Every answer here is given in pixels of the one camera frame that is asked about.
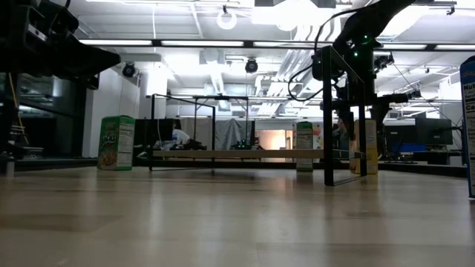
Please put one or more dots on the grey hanging cloth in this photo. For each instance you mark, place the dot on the grey hanging cloth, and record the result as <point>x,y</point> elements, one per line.
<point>232,133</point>

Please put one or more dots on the green and white cereal box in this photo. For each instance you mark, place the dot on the green and white cereal box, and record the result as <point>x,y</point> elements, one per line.
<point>304,148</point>

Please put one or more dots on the yellow cereal box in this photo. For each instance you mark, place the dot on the yellow cereal box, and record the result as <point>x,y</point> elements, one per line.
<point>371,144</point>

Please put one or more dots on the wood shelf with black frame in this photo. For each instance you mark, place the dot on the wood shelf with black frame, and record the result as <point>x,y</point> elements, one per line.
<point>241,153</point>

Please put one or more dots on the green Apple Jacks cereal box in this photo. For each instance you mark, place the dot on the green Apple Jacks cereal box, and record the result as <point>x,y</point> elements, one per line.
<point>115,144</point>

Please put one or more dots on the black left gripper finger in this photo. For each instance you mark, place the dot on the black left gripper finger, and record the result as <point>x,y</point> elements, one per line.
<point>89,63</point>

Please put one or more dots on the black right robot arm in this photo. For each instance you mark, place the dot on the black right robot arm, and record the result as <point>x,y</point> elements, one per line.
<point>371,18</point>

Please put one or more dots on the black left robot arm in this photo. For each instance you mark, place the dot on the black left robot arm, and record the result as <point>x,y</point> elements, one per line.
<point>11,63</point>

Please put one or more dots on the dark computer monitor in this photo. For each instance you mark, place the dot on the dark computer monitor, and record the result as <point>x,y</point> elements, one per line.
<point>148,131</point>
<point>434,131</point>
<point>401,133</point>

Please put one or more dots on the long ceiling light strip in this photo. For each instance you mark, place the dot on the long ceiling light strip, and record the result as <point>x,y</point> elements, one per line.
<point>200,43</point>

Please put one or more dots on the blue cereal box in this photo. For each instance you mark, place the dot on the blue cereal box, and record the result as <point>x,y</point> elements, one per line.
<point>469,130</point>

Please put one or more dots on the dark glass partition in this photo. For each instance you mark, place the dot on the dark glass partition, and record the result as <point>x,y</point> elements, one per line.
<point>55,122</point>

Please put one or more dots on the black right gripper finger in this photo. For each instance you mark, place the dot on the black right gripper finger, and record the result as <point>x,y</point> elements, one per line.
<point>380,126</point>
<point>348,122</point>

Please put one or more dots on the person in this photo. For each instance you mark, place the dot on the person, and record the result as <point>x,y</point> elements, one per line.
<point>339,137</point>
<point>180,137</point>

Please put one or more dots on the black ceiling spot lamp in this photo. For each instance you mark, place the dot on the black ceiling spot lamp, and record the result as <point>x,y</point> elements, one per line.
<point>251,66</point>
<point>128,70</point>

